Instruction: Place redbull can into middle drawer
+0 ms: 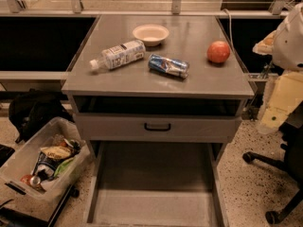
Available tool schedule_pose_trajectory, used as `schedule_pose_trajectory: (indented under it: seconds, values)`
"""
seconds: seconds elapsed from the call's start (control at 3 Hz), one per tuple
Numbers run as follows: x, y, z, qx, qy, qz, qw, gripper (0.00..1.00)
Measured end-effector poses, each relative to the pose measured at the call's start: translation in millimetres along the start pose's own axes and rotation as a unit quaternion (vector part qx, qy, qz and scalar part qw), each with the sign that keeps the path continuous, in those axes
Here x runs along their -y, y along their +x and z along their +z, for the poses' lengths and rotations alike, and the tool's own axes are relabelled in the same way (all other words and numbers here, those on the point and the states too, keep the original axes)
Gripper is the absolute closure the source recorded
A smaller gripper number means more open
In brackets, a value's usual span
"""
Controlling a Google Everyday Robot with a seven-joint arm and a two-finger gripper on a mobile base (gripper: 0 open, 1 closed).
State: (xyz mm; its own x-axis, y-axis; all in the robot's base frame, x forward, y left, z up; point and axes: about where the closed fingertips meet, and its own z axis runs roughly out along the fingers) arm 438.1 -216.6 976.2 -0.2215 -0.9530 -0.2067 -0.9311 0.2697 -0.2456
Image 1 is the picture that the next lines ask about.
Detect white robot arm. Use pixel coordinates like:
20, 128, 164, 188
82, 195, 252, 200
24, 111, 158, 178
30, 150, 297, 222
253, 3, 303, 134

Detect white paper bowl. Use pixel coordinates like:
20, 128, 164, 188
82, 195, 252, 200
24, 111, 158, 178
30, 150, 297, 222
133, 25, 169, 46

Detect clear plastic water bottle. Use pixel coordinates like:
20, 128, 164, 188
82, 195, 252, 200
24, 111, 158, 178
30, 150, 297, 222
89, 40, 146, 71

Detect yellow chip bag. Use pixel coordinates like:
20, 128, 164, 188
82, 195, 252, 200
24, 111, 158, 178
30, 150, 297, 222
41, 146, 72, 160

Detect red soda can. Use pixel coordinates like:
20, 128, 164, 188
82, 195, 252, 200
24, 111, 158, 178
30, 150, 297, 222
21, 174, 41, 188

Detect clear plastic storage bin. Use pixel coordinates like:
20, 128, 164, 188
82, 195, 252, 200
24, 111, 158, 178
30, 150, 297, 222
0, 117, 92, 206

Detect grey drawer cabinet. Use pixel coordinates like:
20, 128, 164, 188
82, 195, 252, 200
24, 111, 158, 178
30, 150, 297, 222
61, 14, 256, 227

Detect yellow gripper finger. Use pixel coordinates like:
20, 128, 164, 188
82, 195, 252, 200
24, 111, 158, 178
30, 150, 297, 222
257, 71, 303, 134

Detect blue silver redbull can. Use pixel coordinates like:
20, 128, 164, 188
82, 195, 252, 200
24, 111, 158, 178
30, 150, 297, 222
148, 54, 189, 79

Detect green snack bag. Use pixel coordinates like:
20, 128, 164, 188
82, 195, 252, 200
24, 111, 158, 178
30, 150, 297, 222
54, 157, 74, 178

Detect white cable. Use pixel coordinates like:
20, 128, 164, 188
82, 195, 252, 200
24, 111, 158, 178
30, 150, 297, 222
222, 8, 235, 51

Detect black office chair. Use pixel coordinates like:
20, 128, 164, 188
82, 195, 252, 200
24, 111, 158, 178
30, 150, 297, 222
241, 111, 303, 225

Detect open grey bottom drawer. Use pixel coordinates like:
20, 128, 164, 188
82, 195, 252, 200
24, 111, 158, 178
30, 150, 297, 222
81, 142, 230, 227

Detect black backpack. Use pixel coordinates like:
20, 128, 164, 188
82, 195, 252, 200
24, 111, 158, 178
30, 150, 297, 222
9, 90, 73, 144

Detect grey drawer with black handle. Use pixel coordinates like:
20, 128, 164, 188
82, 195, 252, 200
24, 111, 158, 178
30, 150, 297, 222
75, 113, 241, 143

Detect red apple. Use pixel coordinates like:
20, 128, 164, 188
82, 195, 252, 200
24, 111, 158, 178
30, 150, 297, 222
206, 41, 230, 63

